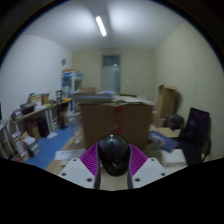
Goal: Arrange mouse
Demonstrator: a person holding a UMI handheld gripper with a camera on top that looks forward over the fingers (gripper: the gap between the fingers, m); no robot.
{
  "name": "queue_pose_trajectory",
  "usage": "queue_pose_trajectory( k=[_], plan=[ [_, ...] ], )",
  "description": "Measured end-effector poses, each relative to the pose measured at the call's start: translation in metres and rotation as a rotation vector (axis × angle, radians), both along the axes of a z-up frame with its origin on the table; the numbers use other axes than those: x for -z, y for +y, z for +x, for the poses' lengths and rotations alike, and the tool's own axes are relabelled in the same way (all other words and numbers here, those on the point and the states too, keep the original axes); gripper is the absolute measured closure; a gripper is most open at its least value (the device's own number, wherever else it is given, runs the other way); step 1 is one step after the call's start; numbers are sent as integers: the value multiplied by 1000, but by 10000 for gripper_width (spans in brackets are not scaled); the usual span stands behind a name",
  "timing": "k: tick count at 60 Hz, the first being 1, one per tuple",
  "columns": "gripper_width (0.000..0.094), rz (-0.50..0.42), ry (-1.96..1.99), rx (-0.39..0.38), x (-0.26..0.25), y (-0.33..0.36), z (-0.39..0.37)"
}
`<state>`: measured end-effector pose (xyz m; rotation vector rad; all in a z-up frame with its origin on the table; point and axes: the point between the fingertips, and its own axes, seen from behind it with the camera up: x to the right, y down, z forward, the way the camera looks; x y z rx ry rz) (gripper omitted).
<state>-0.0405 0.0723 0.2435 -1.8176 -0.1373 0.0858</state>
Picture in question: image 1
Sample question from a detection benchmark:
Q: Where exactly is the pale interior door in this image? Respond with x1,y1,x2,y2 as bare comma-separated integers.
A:
100,54,122,94

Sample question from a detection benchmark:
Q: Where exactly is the ceiling tube light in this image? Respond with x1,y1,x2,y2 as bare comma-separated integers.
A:
95,15,108,38

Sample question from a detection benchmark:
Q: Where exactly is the large brown cardboard box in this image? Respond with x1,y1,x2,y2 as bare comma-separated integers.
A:
79,102,155,152

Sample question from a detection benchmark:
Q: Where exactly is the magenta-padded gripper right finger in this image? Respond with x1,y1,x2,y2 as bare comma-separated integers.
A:
126,143,167,190

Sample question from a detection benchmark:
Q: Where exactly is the white paper sheet with writing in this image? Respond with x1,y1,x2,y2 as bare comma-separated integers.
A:
53,148,87,161

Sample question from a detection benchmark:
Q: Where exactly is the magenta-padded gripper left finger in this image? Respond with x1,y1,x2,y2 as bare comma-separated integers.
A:
57,142,102,190

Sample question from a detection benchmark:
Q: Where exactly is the black framed screen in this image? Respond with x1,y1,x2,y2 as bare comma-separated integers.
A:
182,106,211,148

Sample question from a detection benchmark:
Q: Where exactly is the wooden wall desk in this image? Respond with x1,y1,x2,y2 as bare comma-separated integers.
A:
11,97,73,141

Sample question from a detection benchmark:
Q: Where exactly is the white shelf unit with books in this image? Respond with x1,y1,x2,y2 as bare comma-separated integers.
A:
0,119,40,163

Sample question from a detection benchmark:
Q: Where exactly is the black computer mouse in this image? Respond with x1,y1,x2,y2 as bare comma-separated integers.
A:
97,133,132,177

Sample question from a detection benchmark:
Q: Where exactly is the blue flat book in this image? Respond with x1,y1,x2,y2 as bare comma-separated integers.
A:
147,130,180,153

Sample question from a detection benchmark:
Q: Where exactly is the black tall stand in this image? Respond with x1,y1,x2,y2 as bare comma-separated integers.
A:
55,89,69,131

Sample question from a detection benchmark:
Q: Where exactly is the flat white box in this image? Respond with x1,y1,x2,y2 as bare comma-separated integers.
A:
160,148,188,168

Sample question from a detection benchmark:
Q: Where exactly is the blue and white cabinet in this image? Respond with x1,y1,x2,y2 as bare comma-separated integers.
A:
61,69,84,98

